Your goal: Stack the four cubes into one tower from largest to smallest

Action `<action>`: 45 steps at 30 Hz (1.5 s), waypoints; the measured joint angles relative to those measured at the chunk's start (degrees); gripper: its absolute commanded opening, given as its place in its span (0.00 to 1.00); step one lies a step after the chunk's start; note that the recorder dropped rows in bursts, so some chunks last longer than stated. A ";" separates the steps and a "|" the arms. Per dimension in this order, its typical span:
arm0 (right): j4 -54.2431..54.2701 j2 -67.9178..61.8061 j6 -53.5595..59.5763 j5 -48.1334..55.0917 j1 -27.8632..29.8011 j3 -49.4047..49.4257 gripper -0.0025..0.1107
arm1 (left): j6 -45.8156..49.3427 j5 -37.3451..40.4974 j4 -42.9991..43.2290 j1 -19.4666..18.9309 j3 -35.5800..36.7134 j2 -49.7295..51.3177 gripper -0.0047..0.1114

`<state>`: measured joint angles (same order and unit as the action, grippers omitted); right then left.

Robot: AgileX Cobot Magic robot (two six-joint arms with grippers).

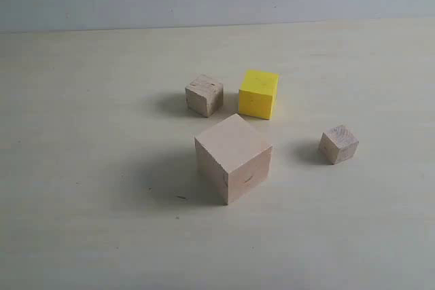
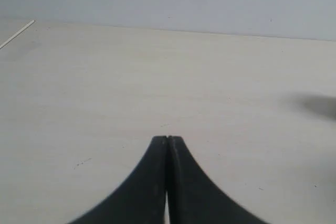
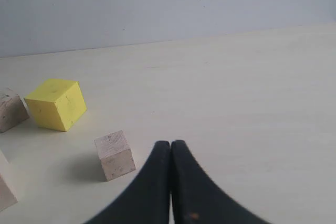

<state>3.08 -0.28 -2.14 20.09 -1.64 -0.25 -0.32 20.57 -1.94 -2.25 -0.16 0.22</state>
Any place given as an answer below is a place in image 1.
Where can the yellow cube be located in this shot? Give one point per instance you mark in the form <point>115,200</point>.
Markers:
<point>257,94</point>

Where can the medium wooden cube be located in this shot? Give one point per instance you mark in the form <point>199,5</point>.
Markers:
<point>204,95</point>

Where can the small wooden cube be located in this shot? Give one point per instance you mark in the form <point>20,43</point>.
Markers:
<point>338,144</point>

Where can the large wooden cube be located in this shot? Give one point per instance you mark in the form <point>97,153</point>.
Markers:
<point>234,156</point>

